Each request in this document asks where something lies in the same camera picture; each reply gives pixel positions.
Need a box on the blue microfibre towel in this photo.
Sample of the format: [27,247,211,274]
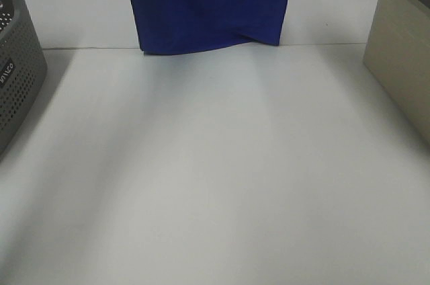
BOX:
[130,0,288,55]

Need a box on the beige storage box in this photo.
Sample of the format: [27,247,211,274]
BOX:
[363,0,429,141]

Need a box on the grey perforated plastic basket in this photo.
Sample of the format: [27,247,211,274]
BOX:
[1,0,48,153]

